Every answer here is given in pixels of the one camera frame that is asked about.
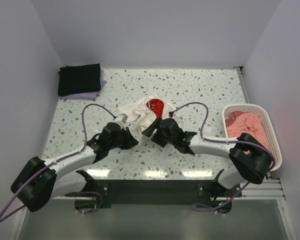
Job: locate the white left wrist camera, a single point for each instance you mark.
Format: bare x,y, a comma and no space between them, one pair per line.
121,118

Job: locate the white plastic laundry basket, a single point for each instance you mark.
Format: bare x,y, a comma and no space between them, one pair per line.
274,147

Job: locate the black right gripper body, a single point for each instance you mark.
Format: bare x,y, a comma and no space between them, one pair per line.
161,140

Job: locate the pink t shirt in basket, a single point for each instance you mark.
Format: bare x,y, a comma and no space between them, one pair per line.
240,122

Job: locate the white t shirt red print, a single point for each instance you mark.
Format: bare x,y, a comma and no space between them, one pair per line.
143,112

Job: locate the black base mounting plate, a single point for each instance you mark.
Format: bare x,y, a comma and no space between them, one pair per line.
106,193

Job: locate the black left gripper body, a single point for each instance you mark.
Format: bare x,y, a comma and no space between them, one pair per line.
120,141

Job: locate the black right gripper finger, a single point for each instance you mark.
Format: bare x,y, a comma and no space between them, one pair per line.
148,132
154,126

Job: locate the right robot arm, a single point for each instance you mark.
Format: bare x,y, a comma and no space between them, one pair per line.
251,161

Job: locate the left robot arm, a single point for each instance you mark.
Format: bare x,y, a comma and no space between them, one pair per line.
34,186

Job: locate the folded black t shirt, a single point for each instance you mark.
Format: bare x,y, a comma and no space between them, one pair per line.
79,79

